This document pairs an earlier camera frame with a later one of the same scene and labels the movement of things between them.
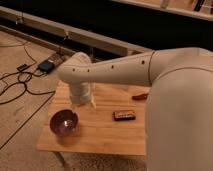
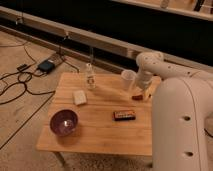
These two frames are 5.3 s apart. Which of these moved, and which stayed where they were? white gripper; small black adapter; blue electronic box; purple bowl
Moved: white gripper
Stayed: small black adapter; blue electronic box; purple bowl
